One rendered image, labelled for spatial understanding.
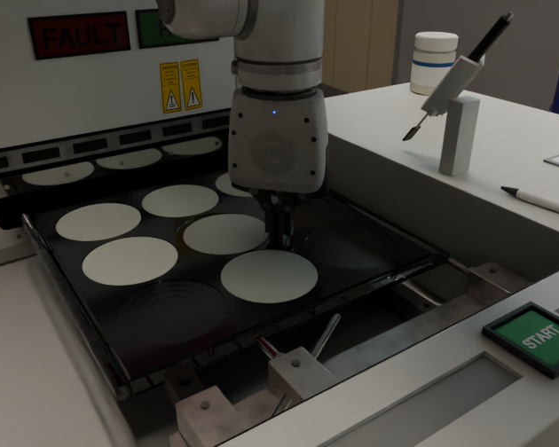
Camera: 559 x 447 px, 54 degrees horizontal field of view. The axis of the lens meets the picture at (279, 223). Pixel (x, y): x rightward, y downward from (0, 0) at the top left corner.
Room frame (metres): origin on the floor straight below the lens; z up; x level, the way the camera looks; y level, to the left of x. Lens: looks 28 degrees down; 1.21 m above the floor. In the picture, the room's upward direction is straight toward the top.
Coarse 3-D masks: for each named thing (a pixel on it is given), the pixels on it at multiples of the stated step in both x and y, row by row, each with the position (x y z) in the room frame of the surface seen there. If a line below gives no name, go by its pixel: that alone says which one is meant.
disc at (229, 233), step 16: (192, 224) 0.59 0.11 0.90; (208, 224) 0.59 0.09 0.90; (224, 224) 0.59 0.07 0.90; (240, 224) 0.59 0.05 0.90; (256, 224) 0.59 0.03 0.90; (192, 240) 0.55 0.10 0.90; (208, 240) 0.55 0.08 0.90; (224, 240) 0.55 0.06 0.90; (240, 240) 0.55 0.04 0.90; (256, 240) 0.55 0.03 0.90
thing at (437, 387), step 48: (528, 288) 0.37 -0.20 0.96; (432, 336) 0.31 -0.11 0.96; (480, 336) 0.31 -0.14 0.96; (384, 384) 0.26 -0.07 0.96; (432, 384) 0.26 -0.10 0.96; (480, 384) 0.26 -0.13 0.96; (528, 384) 0.26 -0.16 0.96; (288, 432) 0.22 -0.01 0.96; (336, 432) 0.22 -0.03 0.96; (384, 432) 0.23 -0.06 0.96; (432, 432) 0.23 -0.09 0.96; (480, 432) 0.22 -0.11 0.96; (528, 432) 0.22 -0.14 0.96
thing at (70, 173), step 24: (168, 144) 0.76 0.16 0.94; (192, 144) 0.78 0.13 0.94; (216, 144) 0.80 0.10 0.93; (48, 168) 0.67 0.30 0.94; (72, 168) 0.68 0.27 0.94; (96, 168) 0.70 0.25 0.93; (120, 168) 0.71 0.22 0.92; (0, 192) 0.63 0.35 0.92; (24, 192) 0.64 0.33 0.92; (0, 240) 0.62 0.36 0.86; (24, 240) 0.64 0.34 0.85
